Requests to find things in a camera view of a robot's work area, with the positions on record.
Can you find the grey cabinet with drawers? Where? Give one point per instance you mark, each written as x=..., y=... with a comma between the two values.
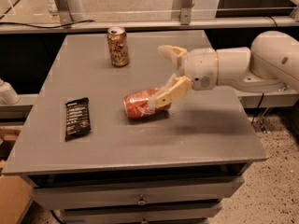
x=91, y=150

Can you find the right metal bracket post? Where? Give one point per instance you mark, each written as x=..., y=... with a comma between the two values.
x=182, y=11

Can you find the red coke can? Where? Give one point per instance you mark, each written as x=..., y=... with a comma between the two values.
x=136, y=104

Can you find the left metal bracket post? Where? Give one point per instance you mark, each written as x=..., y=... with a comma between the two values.
x=63, y=11

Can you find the white pipe fitting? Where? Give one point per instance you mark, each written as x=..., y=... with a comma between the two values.
x=8, y=94

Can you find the cardboard box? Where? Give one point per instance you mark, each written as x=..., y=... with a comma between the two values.
x=14, y=192

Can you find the gold soda can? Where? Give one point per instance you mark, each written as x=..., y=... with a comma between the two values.
x=117, y=45

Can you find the lower grey drawer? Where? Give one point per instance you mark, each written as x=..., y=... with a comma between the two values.
x=147, y=214

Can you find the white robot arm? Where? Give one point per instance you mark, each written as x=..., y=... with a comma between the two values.
x=271, y=62

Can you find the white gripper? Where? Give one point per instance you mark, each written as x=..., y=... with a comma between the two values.
x=199, y=66

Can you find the grey drawer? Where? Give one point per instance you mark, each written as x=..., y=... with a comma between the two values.
x=147, y=214
x=138, y=193

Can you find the metal bracket post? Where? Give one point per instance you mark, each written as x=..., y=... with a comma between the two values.
x=63, y=11
x=182, y=11

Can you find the black snack bar wrapper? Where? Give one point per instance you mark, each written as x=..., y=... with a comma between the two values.
x=77, y=119

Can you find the upper grey drawer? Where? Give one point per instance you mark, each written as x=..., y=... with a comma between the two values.
x=138, y=193

